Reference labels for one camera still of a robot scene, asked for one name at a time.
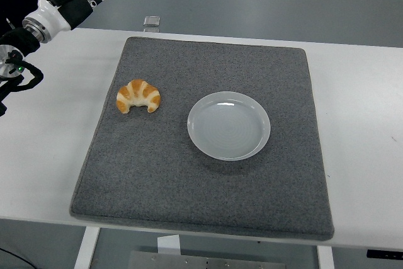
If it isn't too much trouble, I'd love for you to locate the golden croissant bread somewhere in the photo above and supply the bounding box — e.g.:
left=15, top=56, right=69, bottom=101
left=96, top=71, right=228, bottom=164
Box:
left=116, top=79, right=162, bottom=114

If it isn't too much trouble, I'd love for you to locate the round pale grey plate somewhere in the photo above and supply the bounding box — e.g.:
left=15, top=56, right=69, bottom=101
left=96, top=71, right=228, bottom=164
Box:
left=186, top=91, right=271, bottom=161

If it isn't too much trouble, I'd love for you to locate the grey metal plate with screws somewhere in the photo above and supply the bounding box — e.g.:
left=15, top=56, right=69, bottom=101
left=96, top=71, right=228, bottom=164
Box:
left=128, top=251, right=286, bottom=269

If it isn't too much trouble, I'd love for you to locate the square grey felt mat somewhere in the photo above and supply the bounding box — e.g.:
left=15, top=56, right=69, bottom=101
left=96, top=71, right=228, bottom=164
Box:
left=69, top=36, right=335, bottom=241

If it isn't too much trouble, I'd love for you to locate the white table leg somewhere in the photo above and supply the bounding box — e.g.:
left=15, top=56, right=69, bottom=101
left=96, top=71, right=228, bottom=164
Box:
left=74, top=227, right=101, bottom=269
left=316, top=245, right=335, bottom=269

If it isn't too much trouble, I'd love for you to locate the black table control panel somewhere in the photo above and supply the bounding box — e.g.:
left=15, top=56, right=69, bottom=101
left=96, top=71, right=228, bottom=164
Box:
left=366, top=249, right=403, bottom=259

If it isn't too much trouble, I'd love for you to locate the black floor cable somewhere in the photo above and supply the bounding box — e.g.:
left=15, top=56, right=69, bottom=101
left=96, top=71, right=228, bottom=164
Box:
left=0, top=245, right=42, bottom=269

